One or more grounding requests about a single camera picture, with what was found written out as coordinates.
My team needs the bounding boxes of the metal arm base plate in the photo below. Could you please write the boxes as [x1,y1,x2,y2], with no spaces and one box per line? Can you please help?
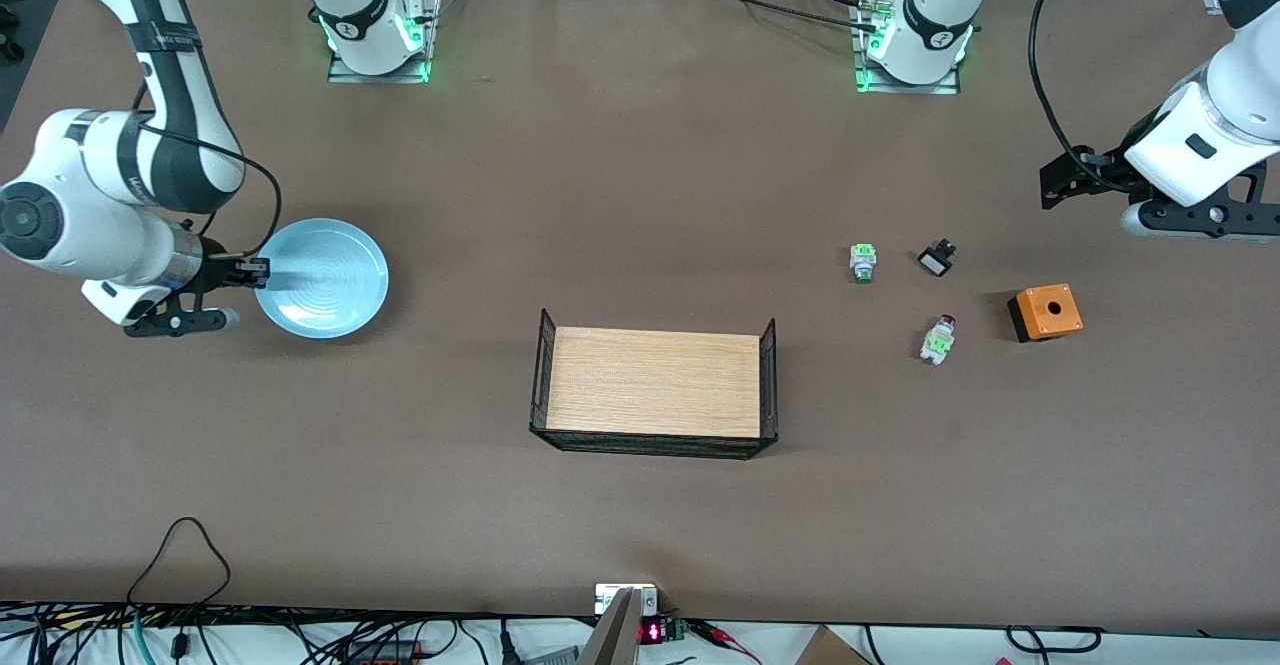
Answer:
[328,0,439,85]
[853,0,969,96]

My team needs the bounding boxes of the thin black cable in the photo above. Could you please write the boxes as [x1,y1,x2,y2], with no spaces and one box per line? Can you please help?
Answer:
[1005,625,1103,652]

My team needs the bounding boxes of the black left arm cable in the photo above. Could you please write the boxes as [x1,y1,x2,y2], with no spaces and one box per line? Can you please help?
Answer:
[1027,0,1111,191]

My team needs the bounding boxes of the grey metal bar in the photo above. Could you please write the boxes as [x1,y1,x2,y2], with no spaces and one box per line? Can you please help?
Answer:
[578,588,643,665]

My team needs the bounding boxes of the light blue plate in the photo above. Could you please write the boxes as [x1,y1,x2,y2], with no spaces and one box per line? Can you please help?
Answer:
[253,218,390,340]

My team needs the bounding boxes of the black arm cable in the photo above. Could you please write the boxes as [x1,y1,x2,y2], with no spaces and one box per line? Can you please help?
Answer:
[1027,0,1111,191]
[128,105,284,261]

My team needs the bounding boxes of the black wire tray wooden base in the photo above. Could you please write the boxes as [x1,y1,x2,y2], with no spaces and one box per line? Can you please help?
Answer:
[530,308,780,460]

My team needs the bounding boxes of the red push button switch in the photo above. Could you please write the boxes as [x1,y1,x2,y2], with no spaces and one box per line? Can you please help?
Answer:
[920,314,958,366]

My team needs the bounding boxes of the black looped cable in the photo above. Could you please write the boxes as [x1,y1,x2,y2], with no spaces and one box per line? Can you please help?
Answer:
[125,517,233,611]

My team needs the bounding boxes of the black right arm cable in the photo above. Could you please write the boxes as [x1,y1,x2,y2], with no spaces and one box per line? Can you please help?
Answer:
[128,105,284,261]

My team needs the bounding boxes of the brown cardboard piece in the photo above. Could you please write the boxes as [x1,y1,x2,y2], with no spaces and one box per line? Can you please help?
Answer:
[795,625,873,665]

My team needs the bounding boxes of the orange button enclosure box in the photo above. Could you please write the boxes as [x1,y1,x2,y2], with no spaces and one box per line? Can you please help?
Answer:
[1006,284,1084,344]

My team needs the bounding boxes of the long black table cable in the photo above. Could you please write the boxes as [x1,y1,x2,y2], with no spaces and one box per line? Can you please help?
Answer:
[690,0,886,34]

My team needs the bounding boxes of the red clip lead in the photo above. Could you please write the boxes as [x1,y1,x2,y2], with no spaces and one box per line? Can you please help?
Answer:
[688,620,763,665]

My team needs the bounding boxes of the tangled black cables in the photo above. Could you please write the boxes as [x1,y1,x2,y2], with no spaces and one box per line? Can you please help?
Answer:
[0,600,601,665]

